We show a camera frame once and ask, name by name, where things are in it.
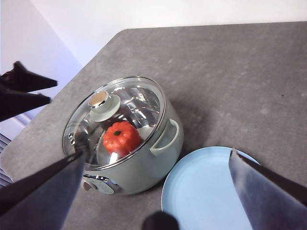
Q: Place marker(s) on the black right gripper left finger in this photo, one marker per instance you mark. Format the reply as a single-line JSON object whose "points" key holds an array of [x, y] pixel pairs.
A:
{"points": [[40, 198]]}

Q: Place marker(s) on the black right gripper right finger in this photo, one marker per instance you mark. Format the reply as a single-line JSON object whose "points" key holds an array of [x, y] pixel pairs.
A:
{"points": [[271, 198]]}

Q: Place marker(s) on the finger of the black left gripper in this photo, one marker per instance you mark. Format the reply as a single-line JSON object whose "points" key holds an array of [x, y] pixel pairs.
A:
{"points": [[16, 103], [26, 80]]}

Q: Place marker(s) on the glass lid with green knob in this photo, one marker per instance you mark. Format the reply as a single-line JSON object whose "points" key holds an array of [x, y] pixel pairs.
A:
{"points": [[105, 105]]}

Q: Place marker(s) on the orange toy pumpkin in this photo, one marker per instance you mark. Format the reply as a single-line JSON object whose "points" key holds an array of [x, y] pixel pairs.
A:
{"points": [[120, 139]]}

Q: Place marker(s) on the blue round plate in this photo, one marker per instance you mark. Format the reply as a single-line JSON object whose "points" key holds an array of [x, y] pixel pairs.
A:
{"points": [[196, 187]]}

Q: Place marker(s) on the pale green electric steamer pot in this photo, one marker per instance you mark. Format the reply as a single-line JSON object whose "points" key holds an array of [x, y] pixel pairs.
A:
{"points": [[144, 172]]}

